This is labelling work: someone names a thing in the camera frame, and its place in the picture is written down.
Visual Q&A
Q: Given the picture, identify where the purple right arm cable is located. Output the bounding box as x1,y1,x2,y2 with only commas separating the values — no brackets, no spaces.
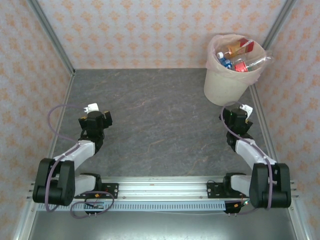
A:
221,101,275,216

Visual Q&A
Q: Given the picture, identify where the red snack box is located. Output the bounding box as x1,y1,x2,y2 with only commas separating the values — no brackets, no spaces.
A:
216,38,255,60

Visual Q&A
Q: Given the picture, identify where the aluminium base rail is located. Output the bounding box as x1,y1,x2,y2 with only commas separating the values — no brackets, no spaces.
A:
26,175,300,201

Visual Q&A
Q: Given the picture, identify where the aluminium frame post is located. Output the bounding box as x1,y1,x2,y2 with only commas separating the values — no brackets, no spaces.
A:
26,0,77,76
263,0,297,48
12,201,37,240
287,207,310,240

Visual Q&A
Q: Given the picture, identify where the clear bottle red white label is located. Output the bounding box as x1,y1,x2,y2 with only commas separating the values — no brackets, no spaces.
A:
234,51,273,73

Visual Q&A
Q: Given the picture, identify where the aluminium lower frame post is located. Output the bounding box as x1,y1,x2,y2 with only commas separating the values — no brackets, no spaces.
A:
287,207,310,240
12,201,37,240

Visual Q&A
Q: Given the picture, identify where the grey slotted cable duct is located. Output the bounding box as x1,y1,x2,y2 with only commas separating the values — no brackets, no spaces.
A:
36,201,227,212

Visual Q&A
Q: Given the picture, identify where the aluminium table side rail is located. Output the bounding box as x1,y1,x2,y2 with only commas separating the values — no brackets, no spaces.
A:
47,72,76,161
249,83,280,163

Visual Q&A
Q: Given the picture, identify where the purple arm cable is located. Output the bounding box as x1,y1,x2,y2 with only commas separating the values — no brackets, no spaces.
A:
44,103,115,219
221,101,275,216

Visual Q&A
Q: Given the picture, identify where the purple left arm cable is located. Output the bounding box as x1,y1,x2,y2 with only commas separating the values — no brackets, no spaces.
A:
44,103,115,219

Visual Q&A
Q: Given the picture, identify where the white plastic bin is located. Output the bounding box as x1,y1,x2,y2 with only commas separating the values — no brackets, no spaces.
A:
203,34,266,106

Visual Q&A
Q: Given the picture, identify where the pink plastic bin liner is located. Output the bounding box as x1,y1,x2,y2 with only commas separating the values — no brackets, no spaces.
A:
206,33,275,83

